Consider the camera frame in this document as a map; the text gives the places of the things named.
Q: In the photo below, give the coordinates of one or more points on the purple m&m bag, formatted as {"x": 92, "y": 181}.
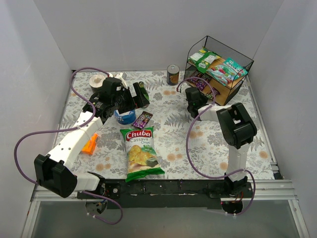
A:
{"x": 202, "y": 82}
{"x": 196, "y": 75}
{"x": 142, "y": 120}
{"x": 212, "y": 93}

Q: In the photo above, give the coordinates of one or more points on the dark tin can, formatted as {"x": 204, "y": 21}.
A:
{"x": 173, "y": 74}

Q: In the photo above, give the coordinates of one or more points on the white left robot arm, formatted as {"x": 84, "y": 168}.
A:
{"x": 53, "y": 170}

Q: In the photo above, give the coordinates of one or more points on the teal Fox's candy bag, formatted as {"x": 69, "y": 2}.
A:
{"x": 227, "y": 72}

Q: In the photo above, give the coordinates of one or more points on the green Chuba chips bag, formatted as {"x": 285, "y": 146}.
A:
{"x": 140, "y": 153}

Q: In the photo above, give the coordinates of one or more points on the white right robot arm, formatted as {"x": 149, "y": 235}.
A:
{"x": 238, "y": 130}

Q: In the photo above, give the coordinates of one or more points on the black wire wooden shelf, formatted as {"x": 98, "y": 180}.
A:
{"x": 226, "y": 92}

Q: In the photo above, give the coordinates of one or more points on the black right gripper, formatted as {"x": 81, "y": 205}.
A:
{"x": 192, "y": 92}

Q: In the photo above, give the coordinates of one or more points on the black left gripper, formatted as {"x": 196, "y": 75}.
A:
{"x": 135, "y": 96}

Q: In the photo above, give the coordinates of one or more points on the green glass bottle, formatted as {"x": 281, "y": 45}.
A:
{"x": 143, "y": 90}

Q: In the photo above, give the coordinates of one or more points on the green candy bag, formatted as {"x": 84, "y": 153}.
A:
{"x": 202, "y": 59}

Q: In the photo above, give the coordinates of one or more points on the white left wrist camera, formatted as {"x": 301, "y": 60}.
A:
{"x": 122, "y": 76}

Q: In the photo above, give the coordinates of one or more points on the purple M&M bag front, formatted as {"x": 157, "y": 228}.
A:
{"x": 196, "y": 75}

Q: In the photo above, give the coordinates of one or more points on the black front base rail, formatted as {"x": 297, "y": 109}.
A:
{"x": 175, "y": 193}

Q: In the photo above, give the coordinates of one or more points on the orange smiley snack box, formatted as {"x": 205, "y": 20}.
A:
{"x": 90, "y": 146}

